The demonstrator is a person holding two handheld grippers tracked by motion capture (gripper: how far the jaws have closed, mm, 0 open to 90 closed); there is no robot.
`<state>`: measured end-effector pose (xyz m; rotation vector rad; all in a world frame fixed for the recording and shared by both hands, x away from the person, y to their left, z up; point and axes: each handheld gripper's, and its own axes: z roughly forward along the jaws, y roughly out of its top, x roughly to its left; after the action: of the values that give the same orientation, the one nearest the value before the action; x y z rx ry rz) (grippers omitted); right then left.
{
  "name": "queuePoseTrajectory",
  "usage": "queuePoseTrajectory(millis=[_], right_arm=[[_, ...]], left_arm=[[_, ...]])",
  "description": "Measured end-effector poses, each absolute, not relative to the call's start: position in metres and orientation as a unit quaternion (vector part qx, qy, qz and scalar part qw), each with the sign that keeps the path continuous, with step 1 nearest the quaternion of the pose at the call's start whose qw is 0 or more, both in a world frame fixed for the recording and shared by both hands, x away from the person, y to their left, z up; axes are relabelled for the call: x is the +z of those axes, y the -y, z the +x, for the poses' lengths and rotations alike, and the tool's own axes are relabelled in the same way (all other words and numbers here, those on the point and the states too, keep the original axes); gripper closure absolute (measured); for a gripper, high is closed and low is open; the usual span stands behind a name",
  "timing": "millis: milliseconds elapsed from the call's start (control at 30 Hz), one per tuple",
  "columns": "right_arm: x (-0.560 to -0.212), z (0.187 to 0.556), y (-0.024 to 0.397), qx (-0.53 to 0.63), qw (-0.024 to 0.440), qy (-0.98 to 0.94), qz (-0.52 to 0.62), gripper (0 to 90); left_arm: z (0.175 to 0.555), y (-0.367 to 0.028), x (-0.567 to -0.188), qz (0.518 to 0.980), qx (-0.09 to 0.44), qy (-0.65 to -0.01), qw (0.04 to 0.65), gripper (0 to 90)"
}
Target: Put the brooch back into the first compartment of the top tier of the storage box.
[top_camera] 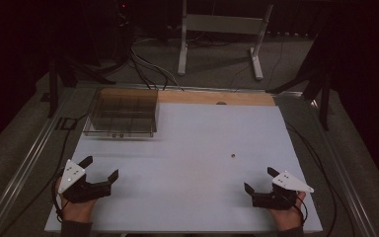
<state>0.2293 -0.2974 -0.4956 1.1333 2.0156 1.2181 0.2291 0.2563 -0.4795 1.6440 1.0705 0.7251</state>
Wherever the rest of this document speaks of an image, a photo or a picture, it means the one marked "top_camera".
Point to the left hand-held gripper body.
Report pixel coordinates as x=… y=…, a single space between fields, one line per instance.
x=89 y=191

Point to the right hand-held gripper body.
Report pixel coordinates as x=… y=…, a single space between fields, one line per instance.
x=274 y=199

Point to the person's right hand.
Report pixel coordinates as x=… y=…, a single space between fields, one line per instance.
x=288 y=215

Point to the person's left hand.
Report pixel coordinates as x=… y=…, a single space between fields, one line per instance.
x=78 y=211

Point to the clear plastic compartment box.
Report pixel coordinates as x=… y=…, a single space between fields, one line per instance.
x=123 y=113

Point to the black tripod stand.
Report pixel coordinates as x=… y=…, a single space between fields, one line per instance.
x=322 y=79
x=54 y=89

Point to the wooden board strip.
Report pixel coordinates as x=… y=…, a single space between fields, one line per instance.
x=215 y=98

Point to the white metal stand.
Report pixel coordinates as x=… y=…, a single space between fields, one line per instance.
x=190 y=24

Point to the black flat bracket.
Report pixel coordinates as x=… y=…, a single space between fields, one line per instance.
x=65 y=123

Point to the aluminium frame rail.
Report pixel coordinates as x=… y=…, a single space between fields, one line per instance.
x=23 y=171
x=345 y=177

